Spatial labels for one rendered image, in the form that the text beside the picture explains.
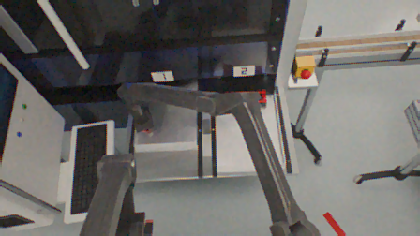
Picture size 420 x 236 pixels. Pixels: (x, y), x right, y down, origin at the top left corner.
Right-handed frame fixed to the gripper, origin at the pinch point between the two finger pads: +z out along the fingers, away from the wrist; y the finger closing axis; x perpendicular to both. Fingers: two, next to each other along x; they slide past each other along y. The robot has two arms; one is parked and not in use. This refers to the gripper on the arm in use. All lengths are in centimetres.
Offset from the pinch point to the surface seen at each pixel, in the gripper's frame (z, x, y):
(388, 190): 93, -127, -34
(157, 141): 4.1, -2.1, -4.4
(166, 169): 4.7, -3.3, -17.8
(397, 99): 91, -171, 24
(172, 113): 3.8, -11.2, 7.0
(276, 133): 4, -50, -16
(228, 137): 4.2, -31.1, -11.7
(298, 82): 4, -69, 5
